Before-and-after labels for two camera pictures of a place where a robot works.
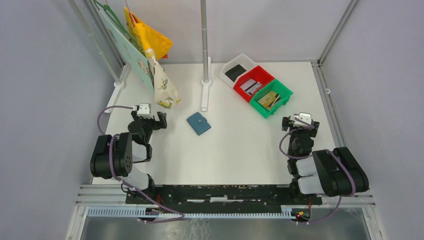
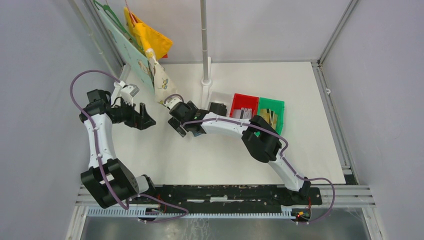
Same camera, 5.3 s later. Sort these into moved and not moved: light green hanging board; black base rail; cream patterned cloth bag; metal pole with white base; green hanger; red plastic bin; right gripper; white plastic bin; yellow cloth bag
Moved: white plastic bin; red plastic bin; right gripper
Not moved: cream patterned cloth bag; yellow cloth bag; black base rail; light green hanging board; green hanger; metal pole with white base
